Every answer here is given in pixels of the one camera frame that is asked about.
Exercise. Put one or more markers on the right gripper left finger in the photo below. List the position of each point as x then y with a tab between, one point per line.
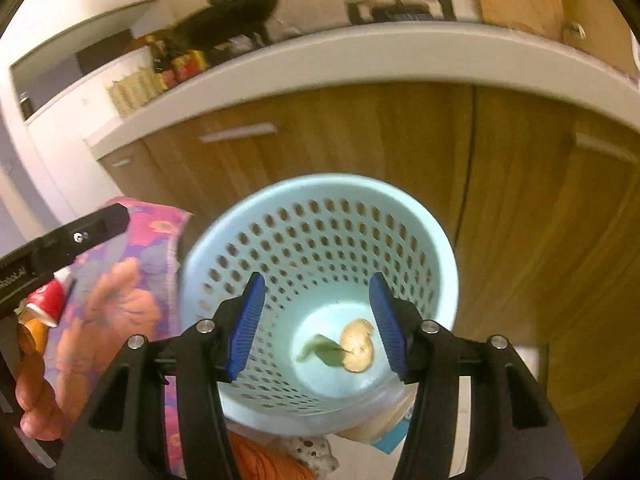
121	432

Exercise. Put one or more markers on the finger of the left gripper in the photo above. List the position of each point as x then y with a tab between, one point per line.
77	237

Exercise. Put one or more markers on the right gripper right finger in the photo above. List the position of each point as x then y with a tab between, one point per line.
514	431

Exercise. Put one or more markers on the red white paper cup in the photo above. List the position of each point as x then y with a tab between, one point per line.
48	302

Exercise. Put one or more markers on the yellow peel scrap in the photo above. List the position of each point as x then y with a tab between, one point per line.
357	345

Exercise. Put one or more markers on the light blue perforated trash basket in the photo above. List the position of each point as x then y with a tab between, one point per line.
317	241

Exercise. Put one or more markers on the white kitchen countertop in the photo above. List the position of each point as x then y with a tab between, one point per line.
453	52

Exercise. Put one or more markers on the person's left hand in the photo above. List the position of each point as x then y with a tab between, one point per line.
42	418

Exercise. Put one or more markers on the floral purple tablecloth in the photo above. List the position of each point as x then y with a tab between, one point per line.
123	287

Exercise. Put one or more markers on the woven utensil basket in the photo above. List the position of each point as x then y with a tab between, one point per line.
134	91

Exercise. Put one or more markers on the green leaf scrap in basket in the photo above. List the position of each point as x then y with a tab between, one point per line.
328	351

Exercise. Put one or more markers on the dark soy sauce bottle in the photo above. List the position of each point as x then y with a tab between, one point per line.
161	63

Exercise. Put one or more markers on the red label sauce bottle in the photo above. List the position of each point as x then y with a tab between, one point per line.
186	65

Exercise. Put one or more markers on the black frying pan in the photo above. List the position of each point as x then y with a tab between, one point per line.
222	20

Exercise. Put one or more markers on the black glass gas stove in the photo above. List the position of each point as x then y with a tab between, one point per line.
363	12

